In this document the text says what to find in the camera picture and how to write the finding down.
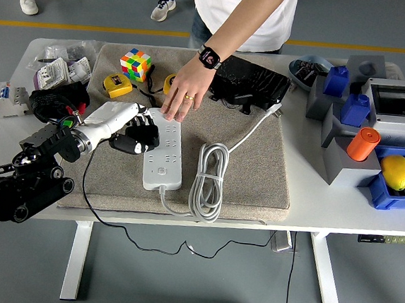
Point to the grey electrical enclosure box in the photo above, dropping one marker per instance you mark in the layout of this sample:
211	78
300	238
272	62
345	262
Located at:
396	126

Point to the black binder clips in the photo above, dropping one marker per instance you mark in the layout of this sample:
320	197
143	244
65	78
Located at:
306	73

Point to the grey block with round hole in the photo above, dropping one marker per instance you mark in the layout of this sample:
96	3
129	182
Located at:
367	68

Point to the grey metal bracket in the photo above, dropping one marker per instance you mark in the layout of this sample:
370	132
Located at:
281	241

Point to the person with grey shoes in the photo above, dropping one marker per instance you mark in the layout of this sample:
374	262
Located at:
163	10

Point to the black power adapter plug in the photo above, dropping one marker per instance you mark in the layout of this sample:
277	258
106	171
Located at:
150	134

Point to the white plastic socket part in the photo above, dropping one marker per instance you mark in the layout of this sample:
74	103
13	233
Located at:
78	69

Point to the white table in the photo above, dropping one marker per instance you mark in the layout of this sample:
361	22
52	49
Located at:
325	212

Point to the black cloth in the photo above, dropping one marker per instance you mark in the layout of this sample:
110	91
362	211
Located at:
76	92

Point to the table height control panel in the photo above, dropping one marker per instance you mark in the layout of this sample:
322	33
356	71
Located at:
386	239

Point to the person's left forearm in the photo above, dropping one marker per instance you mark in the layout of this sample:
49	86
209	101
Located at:
246	20

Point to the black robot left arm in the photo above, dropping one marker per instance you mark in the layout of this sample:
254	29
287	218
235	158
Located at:
7	191

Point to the white circuit breaker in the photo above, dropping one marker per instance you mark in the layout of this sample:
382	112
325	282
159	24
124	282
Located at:
4	100

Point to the white power strip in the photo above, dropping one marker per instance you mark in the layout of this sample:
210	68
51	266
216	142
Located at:
163	169

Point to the beige rounded object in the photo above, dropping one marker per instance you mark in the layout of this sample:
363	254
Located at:
394	70

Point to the large colourful puzzle cube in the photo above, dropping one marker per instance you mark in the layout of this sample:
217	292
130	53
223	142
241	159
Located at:
135	64

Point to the person's left hand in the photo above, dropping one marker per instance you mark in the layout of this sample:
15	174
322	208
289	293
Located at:
189	81

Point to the blue bottle-shaped block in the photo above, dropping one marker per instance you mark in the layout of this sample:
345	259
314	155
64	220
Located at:
355	111
336	81

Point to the orange cylinder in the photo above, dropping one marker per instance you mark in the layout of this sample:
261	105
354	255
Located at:
362	144

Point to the white wall socket panel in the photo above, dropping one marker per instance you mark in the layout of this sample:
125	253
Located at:
51	72

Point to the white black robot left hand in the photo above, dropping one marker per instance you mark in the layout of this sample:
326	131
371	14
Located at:
109	118

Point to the yellow tape measure dark label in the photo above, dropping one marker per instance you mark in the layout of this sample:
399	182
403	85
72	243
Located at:
117	87

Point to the grey-brown mat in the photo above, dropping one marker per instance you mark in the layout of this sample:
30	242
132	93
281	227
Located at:
250	170

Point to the blue-grey bowl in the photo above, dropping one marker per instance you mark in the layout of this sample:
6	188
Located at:
297	65

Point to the black wrist watch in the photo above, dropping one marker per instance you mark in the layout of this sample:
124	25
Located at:
209	56

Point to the clear plastic bag of parts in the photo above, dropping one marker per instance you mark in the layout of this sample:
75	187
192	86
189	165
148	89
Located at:
55	48

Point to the yellow lemon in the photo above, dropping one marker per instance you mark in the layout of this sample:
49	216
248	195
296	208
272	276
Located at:
395	173

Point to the blue plastic bin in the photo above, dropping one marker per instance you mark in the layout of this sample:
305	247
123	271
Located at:
396	202

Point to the yellow tape measure printed five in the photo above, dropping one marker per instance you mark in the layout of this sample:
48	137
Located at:
168	84

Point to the red clip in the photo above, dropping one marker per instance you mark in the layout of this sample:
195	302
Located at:
82	107

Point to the glossy black case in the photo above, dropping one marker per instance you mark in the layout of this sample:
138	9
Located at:
251	81

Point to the black pen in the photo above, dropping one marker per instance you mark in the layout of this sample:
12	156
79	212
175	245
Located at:
45	60

